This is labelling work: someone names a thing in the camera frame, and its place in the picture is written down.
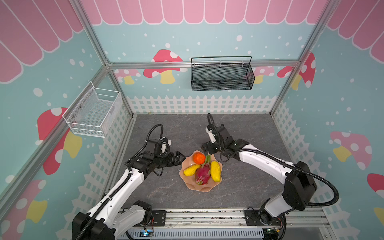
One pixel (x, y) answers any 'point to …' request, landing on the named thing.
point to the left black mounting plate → (159, 217)
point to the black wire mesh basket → (221, 77)
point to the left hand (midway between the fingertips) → (178, 161)
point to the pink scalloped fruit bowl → (190, 181)
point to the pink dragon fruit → (202, 174)
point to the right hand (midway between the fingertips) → (207, 143)
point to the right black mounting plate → (252, 218)
